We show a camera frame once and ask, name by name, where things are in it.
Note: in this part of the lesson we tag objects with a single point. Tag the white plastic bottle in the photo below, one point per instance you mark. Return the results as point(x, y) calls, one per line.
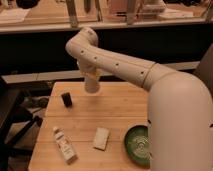
point(64, 145)

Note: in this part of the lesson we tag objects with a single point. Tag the green ceramic bowl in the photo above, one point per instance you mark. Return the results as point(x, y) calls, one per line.
point(136, 145)

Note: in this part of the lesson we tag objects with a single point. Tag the small black ceramic cup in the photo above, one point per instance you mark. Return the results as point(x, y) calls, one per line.
point(67, 99)

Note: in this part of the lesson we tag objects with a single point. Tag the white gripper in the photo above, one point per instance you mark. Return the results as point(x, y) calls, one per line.
point(91, 77)

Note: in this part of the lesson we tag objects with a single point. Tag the black office chair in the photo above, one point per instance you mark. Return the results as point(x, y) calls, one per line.
point(11, 112)

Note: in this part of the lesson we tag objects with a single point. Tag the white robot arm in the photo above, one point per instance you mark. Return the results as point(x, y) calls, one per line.
point(179, 106)

